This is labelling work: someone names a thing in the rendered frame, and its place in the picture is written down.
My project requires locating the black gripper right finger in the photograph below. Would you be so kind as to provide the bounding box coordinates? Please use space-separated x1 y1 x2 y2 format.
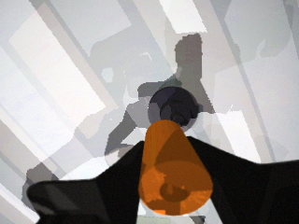
187 136 299 224

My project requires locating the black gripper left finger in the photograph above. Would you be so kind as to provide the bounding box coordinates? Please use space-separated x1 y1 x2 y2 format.
26 141 145 224

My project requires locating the orange knob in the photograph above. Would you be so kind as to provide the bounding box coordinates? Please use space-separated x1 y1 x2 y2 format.
138 119 213 216

